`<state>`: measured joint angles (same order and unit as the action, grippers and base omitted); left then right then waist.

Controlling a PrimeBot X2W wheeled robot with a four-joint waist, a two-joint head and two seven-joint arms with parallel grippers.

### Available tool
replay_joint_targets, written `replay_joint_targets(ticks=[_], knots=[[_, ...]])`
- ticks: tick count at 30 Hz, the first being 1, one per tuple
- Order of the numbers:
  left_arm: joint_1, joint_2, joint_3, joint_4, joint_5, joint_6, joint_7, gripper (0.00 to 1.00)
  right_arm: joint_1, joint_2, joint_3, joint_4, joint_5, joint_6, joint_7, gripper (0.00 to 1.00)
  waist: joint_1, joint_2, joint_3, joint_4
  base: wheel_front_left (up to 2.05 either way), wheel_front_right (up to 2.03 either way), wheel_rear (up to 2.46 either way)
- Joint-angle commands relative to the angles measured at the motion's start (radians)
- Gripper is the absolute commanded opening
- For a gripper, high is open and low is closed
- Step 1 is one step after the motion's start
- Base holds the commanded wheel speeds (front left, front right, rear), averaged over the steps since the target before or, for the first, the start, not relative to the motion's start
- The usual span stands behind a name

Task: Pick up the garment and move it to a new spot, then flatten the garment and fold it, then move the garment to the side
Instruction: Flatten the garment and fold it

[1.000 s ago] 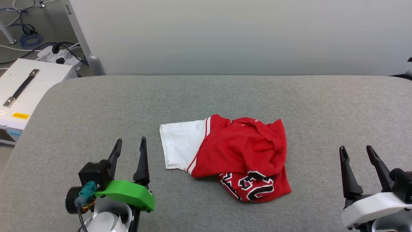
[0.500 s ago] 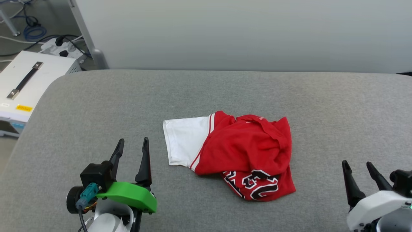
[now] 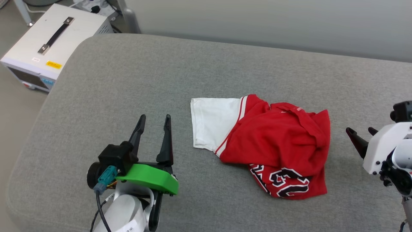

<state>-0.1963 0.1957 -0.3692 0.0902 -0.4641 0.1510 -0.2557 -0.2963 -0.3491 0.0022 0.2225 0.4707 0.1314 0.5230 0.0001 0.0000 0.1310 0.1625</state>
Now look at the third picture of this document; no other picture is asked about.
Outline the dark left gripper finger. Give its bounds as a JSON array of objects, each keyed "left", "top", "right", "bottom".
[
  {"left": 128, "top": 114, "right": 146, "bottom": 157},
  {"left": 156, "top": 114, "right": 174, "bottom": 166}
]

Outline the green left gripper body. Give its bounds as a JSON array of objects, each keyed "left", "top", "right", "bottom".
[{"left": 115, "top": 163, "right": 179, "bottom": 196}]

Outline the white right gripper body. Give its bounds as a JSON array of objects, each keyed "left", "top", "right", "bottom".
[{"left": 363, "top": 121, "right": 412, "bottom": 176}]

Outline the red and white jersey shirt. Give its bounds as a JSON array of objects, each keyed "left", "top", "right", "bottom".
[{"left": 190, "top": 94, "right": 331, "bottom": 200}]

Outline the white paper tape label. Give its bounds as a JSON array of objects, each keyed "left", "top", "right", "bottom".
[{"left": 117, "top": 217, "right": 144, "bottom": 232}]

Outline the white equipment box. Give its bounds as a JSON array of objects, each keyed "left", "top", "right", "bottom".
[{"left": 0, "top": 3, "right": 115, "bottom": 94}]

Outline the left arm cable teal plug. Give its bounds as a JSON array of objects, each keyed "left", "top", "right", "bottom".
[{"left": 89, "top": 165, "right": 118, "bottom": 232}]

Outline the grey metal frame leg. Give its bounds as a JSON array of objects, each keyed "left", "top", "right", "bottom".
[
  {"left": 117, "top": 0, "right": 141, "bottom": 34},
  {"left": 13, "top": 0, "right": 35, "bottom": 27}
]

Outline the black strap handle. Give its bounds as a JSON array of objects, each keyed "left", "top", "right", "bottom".
[{"left": 38, "top": 17, "right": 75, "bottom": 55}]

